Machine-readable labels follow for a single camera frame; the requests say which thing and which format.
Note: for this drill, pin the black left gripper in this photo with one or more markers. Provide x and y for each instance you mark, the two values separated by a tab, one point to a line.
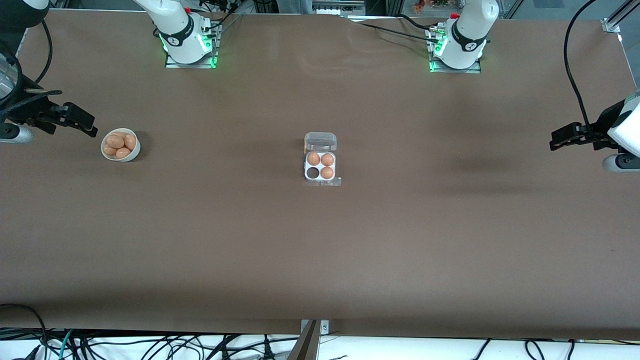
601	129

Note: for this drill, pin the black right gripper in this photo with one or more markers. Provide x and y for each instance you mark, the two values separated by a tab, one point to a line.
31	111

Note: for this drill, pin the brown egg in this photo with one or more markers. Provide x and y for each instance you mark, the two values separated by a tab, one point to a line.
327	159
123	153
108	150
131	142
313	159
122	134
115	141
327	173

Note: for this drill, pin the clear plastic egg box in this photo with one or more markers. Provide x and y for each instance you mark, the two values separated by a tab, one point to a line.
320	142

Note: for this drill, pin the white ceramic bowl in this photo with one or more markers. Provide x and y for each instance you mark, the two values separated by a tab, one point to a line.
135	154

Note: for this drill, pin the colourful toy pile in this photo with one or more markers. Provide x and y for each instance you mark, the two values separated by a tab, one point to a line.
422	6

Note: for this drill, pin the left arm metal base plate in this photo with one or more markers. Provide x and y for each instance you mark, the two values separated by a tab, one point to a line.
475	70

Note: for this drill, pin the aluminium frame profile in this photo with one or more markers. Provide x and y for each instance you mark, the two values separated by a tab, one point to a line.
612	24

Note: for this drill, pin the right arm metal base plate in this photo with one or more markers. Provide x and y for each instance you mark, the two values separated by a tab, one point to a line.
212	55

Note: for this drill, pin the metal clamp bracket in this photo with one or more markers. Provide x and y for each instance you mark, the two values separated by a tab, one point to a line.
325	327

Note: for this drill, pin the dark camera mount pole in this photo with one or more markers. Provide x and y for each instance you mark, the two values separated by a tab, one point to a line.
306	347

